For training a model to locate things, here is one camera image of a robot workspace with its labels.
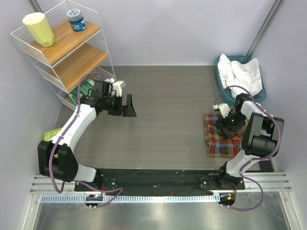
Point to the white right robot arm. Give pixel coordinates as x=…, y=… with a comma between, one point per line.
x=261, y=139

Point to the white shirts in basket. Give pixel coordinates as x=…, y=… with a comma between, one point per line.
x=236, y=74

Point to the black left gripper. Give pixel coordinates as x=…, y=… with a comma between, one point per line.
x=127, y=110

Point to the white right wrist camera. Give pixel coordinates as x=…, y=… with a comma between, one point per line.
x=223, y=108

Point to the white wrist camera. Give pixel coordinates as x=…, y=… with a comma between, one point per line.
x=223, y=108
x=116, y=87

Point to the yellow faceted cup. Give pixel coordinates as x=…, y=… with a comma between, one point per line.
x=38, y=26

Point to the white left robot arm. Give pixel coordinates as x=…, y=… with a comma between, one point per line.
x=56, y=157

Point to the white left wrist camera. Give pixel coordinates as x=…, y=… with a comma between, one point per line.
x=116, y=87

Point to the red brown plaid shirt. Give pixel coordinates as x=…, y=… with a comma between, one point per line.
x=216, y=144

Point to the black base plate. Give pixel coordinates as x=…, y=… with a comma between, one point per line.
x=142, y=182

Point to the white wire wooden shelf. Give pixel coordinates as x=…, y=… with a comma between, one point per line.
x=73, y=54

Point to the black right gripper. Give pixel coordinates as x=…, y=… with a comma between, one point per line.
x=223, y=122

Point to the aluminium rail frame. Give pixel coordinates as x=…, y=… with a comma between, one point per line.
x=138, y=199

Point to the blue jar with lid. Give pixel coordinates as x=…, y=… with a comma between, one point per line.
x=76, y=20

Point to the green treehouse book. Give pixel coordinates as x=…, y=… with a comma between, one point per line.
x=48, y=135

